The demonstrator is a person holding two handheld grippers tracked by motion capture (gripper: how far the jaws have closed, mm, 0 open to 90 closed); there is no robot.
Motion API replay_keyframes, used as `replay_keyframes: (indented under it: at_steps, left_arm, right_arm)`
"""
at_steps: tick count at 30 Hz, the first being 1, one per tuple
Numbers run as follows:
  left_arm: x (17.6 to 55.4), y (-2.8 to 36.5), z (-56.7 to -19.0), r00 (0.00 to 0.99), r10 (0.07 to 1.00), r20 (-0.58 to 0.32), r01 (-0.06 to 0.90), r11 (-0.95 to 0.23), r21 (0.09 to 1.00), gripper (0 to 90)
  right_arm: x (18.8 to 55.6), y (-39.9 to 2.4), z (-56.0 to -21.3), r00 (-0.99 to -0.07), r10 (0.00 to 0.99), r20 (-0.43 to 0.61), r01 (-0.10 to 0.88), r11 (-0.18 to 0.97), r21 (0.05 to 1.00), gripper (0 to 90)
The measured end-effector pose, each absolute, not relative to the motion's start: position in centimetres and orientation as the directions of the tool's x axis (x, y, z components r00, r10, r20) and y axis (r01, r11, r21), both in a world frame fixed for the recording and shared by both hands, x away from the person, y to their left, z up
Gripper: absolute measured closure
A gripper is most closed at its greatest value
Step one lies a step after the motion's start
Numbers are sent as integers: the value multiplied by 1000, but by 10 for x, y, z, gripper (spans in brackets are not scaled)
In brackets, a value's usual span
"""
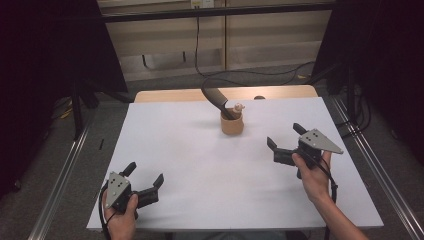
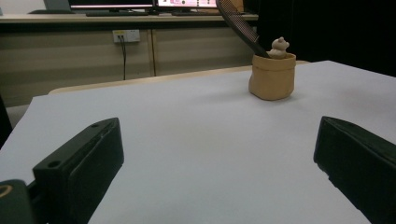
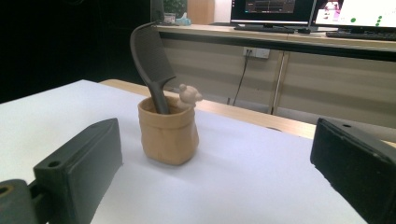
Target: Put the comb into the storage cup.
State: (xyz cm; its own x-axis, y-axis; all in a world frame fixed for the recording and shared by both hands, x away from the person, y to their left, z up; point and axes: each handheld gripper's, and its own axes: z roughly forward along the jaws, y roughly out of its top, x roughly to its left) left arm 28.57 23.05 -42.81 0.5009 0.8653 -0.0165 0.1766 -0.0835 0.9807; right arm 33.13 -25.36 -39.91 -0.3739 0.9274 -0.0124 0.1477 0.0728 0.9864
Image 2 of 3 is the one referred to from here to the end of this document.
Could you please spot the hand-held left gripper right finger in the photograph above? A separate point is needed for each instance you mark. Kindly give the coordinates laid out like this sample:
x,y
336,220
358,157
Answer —
x,y
364,165

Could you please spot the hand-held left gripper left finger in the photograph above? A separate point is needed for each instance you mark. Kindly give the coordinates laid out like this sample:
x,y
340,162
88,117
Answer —
x,y
81,168

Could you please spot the tan holder cup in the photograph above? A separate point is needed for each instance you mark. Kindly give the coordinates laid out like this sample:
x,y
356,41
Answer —
x,y
272,79

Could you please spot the black curtain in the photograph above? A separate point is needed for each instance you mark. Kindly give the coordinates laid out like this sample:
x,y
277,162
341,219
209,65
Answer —
x,y
336,31
3,124

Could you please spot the wooden table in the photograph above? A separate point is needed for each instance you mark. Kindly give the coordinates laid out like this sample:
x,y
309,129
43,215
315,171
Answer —
x,y
140,81

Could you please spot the beige desk with cabinet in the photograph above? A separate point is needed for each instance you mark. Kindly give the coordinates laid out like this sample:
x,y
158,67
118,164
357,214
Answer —
x,y
77,56

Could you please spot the white table cover sheet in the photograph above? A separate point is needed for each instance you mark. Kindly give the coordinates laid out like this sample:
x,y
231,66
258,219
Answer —
x,y
202,140

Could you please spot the small beige duck figure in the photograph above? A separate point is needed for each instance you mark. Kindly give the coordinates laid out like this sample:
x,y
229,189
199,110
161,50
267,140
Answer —
x,y
278,48

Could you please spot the black keyboard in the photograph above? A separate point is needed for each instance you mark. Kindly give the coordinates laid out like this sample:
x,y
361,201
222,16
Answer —
x,y
116,14

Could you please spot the grey device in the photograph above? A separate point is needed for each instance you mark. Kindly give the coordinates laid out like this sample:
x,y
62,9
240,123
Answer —
x,y
57,6

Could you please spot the computer monitor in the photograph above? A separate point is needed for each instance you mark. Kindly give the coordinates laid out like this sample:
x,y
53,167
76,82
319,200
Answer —
x,y
110,3
186,3

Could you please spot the white wall socket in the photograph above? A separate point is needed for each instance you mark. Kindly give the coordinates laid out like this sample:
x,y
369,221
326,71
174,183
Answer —
x,y
130,35

